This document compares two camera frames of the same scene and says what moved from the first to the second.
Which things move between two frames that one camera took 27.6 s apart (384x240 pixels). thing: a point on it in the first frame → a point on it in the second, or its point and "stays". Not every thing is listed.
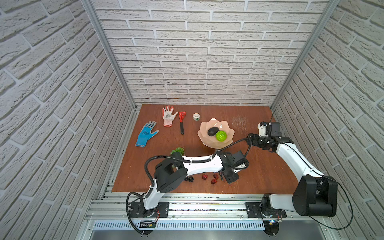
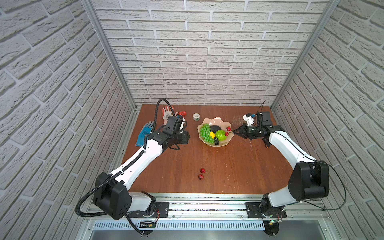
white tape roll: x=196 y=116 stays
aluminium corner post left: x=91 y=12 stays
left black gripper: x=233 y=176 → x=187 y=136
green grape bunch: x=179 y=149 → x=205 y=132
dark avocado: x=212 y=131 stays
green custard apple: x=221 y=135 stays
